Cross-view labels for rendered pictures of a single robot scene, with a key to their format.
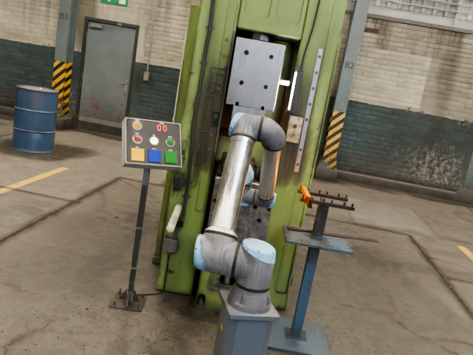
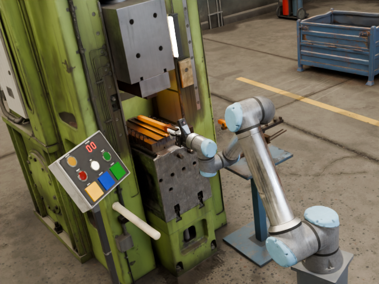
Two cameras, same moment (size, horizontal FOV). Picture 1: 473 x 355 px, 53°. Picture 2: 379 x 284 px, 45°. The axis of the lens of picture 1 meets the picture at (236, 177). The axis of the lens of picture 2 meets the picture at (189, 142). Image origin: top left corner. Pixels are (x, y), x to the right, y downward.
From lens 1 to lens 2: 1.54 m
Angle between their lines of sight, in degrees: 34
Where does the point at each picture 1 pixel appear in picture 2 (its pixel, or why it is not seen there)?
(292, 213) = not seen: hidden behind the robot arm
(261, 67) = (150, 31)
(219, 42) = (88, 20)
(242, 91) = (142, 63)
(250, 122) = (252, 110)
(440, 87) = not seen: outside the picture
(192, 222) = (133, 209)
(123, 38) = not seen: outside the picture
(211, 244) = (295, 240)
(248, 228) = (195, 184)
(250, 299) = (336, 258)
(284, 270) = (216, 194)
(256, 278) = (336, 241)
